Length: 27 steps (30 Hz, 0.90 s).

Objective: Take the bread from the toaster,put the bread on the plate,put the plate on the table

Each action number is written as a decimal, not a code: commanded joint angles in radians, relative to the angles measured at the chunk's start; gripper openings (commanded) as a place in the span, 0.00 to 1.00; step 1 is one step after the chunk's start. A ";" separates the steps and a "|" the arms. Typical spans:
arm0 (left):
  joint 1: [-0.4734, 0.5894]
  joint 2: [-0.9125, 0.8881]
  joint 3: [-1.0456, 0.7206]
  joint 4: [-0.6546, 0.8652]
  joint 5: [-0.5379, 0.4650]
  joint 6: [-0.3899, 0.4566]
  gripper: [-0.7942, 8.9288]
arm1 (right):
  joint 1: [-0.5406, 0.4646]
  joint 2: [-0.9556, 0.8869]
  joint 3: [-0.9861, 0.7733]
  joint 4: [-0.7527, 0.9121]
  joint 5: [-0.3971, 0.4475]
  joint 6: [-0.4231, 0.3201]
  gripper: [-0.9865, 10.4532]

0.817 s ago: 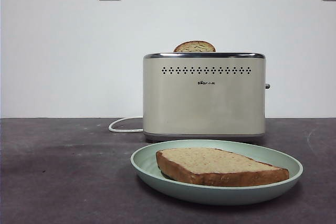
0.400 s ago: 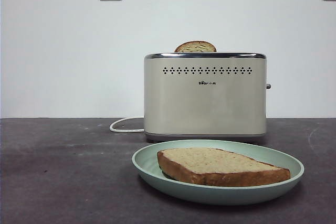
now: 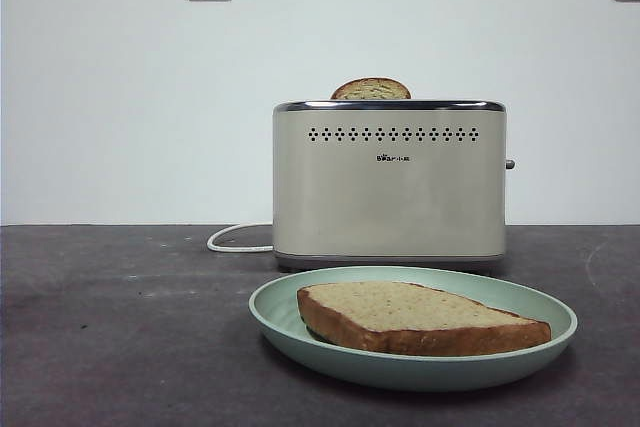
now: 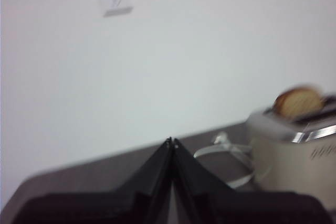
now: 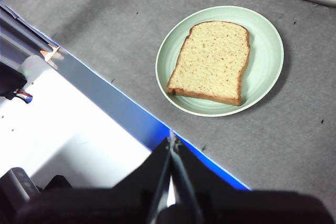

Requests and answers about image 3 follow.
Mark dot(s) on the small brown bread slice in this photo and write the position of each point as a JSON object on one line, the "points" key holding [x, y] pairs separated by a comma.
{"points": [[371, 90]]}

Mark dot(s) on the grey toaster lever knob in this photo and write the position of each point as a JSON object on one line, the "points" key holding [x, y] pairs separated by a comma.
{"points": [[510, 164]]}

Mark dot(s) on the large brown bread slice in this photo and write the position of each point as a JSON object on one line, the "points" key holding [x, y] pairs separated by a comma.
{"points": [[400, 312]]}

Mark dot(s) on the cream toaster with chrome top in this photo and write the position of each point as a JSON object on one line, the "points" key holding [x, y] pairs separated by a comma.
{"points": [[390, 207]]}

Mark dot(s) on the pale green round plate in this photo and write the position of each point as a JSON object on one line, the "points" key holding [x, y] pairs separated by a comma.
{"points": [[280, 299]]}

